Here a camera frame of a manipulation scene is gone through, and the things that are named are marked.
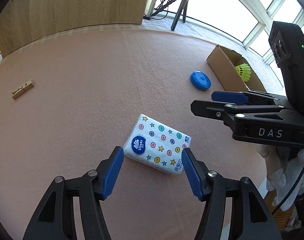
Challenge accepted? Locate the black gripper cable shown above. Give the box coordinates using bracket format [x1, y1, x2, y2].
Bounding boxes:
[271, 150, 304, 217]

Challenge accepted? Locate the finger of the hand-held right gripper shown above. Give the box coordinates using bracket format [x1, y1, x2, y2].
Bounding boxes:
[191, 100, 296, 130]
[211, 91, 288, 107]

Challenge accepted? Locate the black tripod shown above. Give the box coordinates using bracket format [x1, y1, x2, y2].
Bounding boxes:
[152, 0, 190, 32]

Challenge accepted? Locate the dotted white tissue pack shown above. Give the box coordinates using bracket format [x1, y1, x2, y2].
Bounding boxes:
[124, 114, 193, 175]

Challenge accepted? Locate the brown cardboard box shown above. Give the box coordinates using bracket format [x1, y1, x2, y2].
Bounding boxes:
[206, 44, 267, 95]

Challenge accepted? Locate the large light wooden board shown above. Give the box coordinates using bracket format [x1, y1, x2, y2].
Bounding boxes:
[0, 0, 152, 58]

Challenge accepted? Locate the wooden clothespin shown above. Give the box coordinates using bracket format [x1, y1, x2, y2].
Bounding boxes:
[12, 79, 35, 100]

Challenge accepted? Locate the black ring light cable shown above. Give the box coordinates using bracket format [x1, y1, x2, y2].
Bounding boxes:
[154, 0, 185, 20]

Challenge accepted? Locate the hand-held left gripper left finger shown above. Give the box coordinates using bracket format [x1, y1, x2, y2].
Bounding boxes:
[23, 146, 124, 240]

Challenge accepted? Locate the blue round tape measure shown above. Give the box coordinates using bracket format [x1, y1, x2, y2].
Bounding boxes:
[190, 70, 212, 91]

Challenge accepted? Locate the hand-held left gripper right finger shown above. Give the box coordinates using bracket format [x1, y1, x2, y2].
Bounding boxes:
[181, 148, 283, 240]

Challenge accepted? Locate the yellow plastic shuttlecock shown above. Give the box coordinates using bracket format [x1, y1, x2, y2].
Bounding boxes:
[235, 64, 251, 82]

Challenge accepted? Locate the person's right hand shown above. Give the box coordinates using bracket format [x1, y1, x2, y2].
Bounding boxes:
[257, 144, 304, 210]

